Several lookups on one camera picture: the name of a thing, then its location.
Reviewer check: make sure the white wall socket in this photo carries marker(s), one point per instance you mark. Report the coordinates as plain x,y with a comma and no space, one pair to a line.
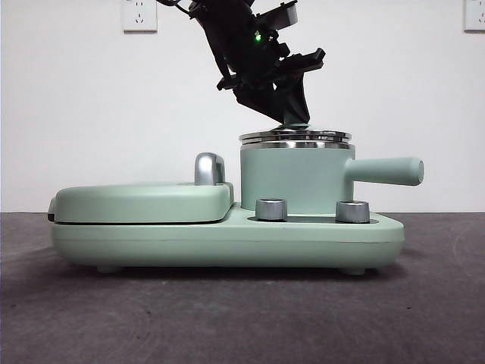
139,17
474,15

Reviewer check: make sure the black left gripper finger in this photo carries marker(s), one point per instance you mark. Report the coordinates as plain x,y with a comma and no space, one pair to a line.
261,100
299,102

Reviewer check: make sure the mint green hinged griddle lid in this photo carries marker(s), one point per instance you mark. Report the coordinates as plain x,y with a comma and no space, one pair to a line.
144,203

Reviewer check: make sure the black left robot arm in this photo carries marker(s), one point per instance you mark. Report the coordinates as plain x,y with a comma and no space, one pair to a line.
219,22

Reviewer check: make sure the glass pot lid green knob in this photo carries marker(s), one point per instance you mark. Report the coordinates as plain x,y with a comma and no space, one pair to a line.
295,135

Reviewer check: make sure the silver control knob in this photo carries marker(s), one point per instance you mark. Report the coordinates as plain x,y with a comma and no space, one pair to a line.
352,211
271,209

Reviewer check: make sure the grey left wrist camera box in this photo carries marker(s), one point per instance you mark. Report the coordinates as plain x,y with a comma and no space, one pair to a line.
280,17

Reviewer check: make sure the mint green breakfast machine base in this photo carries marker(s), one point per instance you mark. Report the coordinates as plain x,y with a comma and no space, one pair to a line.
227,246

